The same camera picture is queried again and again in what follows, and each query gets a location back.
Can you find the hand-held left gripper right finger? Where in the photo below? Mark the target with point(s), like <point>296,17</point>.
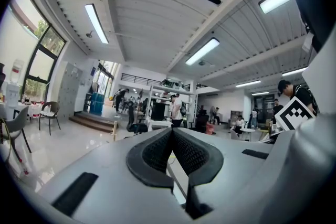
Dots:
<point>231,170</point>

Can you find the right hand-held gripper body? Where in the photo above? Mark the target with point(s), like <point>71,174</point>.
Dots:
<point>294,112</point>

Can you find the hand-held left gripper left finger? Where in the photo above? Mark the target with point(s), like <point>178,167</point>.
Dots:
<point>110,181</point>

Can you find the long ceiling light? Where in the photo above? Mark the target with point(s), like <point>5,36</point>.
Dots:
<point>260,93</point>
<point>248,83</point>
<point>96,23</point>
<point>276,0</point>
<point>294,72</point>
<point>202,51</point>

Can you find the round white table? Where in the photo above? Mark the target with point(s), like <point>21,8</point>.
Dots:
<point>247,130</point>

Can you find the small wooden stand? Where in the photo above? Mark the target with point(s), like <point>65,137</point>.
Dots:
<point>114,131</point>

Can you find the black bag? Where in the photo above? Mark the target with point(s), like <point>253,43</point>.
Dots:
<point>137,128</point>

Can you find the wooden step platform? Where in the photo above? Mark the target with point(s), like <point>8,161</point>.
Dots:
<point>92,122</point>

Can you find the stack of blue crates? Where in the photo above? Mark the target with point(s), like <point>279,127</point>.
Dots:
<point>97,103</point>

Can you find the black box cabinet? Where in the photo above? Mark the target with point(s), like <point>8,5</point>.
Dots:
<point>158,111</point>

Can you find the white shelving rack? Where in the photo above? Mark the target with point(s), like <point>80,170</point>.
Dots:
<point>149,102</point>

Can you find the grey metal lockers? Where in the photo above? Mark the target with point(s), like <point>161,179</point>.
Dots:
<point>68,89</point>

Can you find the table with white cloth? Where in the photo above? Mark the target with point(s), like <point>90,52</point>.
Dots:
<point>32,110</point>

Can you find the black balcony railing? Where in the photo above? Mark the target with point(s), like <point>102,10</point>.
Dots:
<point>136,79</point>

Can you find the grey plastic chair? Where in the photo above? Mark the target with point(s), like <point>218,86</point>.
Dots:
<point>19,123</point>

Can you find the white water dispenser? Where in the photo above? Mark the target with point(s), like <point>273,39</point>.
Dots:
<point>12,97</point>

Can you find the black-framed large window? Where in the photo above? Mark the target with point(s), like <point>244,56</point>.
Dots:
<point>42,65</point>

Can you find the round ceiling fixture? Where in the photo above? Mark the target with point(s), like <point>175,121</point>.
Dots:
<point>89,34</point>

